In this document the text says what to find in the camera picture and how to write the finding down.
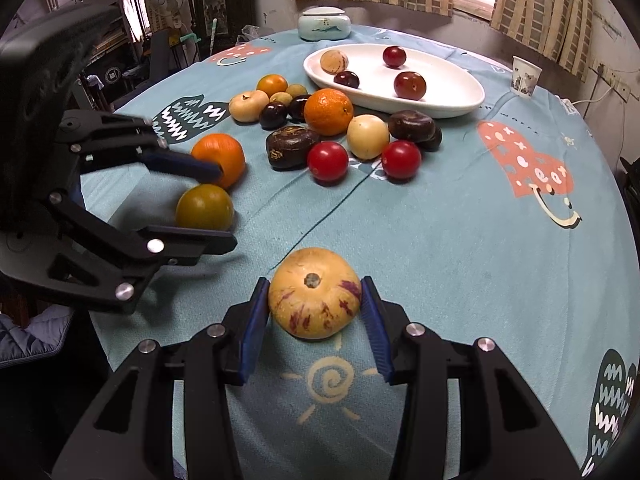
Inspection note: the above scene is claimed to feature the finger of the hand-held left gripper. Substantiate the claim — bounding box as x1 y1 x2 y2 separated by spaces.
30 189 239 315
55 109 224 185

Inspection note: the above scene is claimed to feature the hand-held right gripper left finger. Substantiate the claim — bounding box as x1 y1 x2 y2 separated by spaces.
50 276 272 480

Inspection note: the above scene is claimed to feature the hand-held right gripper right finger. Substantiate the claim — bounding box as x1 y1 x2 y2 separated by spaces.
360 276 583 480

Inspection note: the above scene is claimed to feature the small orange mandarin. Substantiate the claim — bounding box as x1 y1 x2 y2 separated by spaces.
191 133 246 190

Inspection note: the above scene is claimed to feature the large striped pepino melon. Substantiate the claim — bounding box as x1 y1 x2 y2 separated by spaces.
268 247 362 341

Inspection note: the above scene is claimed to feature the dark brown fruit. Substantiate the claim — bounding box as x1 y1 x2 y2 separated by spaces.
388 109 435 142
265 126 321 168

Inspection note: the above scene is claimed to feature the bright red plum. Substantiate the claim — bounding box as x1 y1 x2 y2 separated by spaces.
381 140 422 181
307 141 349 182

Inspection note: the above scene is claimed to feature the round cream fruit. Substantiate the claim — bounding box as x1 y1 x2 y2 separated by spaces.
347 114 390 160

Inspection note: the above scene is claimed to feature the white oval plate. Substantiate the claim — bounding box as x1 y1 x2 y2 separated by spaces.
303 43 486 119

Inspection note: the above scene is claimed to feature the blue printed tablecloth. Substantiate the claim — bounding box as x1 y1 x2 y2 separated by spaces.
80 25 636 480

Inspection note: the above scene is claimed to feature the white standing fan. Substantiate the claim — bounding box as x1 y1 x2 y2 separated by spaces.
145 0 182 31

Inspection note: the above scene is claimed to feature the large orange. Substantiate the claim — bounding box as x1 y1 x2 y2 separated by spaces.
304 88 354 136

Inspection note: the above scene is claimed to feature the small striped pepino melon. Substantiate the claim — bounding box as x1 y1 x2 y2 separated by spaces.
320 48 348 75

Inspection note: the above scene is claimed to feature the blue quilted jacket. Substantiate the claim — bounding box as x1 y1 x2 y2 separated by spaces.
0 305 76 367

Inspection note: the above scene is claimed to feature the pale ceramic lidded jar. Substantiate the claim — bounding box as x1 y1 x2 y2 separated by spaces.
298 6 351 41

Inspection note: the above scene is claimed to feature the large red plum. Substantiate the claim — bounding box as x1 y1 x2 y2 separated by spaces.
393 71 427 100

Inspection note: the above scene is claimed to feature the printed paper cup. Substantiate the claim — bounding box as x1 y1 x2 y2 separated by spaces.
511 56 543 99

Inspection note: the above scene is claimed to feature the white power strip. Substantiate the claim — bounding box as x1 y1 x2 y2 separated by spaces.
597 62 632 102

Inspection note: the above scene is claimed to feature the narrow checked curtain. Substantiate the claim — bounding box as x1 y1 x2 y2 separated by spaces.
490 0 596 83

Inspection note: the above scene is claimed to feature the white cable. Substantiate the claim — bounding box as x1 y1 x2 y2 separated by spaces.
562 85 615 116

